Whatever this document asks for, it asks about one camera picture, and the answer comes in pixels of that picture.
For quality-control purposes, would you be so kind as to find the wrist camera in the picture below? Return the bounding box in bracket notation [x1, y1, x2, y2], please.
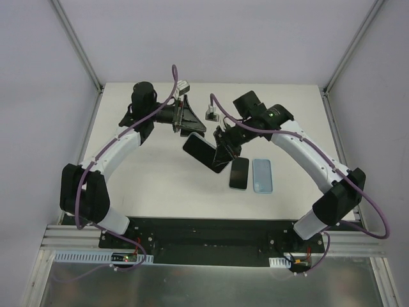
[205, 104, 219, 122]
[175, 80, 190, 96]

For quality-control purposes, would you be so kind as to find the aluminium frame post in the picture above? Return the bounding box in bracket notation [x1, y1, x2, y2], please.
[322, 0, 387, 96]
[49, 0, 104, 93]

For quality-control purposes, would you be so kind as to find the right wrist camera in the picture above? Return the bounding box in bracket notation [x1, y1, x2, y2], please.
[205, 104, 219, 122]

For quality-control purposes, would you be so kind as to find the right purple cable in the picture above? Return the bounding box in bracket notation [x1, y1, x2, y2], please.
[209, 93, 391, 240]

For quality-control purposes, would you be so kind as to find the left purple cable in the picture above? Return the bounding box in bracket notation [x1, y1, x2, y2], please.
[75, 64, 183, 231]

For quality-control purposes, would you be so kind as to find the right aluminium frame post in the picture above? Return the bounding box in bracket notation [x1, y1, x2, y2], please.
[322, 0, 387, 96]

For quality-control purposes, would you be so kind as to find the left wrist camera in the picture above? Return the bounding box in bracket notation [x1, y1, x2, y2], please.
[175, 80, 190, 96]

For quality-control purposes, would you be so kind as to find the white cable duct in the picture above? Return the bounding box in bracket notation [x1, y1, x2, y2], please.
[54, 251, 154, 265]
[269, 258, 291, 269]

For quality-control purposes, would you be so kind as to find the left white cable duct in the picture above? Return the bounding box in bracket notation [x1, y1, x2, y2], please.
[54, 251, 154, 265]

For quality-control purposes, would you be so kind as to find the right white cable duct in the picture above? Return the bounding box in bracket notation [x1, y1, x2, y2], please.
[269, 258, 291, 269]

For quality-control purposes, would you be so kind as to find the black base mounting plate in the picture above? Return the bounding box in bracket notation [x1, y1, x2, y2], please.
[98, 217, 332, 265]

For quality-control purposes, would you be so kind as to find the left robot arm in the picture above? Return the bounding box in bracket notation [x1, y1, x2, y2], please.
[59, 81, 206, 235]

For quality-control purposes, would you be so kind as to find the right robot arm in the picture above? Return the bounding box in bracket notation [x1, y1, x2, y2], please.
[212, 91, 366, 240]

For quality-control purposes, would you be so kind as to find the left aluminium frame post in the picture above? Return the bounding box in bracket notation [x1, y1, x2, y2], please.
[49, 0, 104, 93]

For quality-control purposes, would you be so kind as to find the light blue phone case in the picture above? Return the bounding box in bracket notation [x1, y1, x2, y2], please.
[252, 159, 273, 194]

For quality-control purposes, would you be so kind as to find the purple cable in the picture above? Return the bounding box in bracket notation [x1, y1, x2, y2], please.
[209, 93, 391, 240]
[75, 64, 183, 231]

